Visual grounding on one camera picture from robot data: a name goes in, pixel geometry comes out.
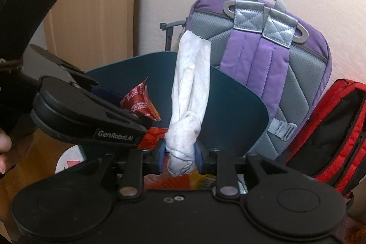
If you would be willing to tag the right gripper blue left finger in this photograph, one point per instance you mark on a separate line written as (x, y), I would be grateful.
(160, 154)

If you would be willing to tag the dark teal trash bin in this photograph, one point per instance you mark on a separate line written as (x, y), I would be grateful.
(235, 117)

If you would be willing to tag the person's hand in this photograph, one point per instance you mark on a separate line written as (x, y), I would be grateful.
(6, 161)

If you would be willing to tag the purple grey backpack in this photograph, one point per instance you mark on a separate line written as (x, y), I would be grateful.
(278, 56)

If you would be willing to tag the red black backpack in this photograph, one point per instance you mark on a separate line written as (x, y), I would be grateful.
(331, 145)

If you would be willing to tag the folded grey trolley frame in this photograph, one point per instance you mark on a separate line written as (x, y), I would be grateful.
(171, 32)

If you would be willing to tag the white knotted tissue cloth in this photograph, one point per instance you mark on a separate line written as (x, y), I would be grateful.
(190, 91)

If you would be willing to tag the red snack wrapper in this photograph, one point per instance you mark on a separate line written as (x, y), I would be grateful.
(137, 100)

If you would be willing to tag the red plastic bag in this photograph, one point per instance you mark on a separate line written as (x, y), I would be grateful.
(152, 137)

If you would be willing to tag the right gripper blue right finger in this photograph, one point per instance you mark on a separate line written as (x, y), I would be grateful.
(202, 158)

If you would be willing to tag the light wooden door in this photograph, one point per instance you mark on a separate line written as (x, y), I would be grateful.
(90, 33)

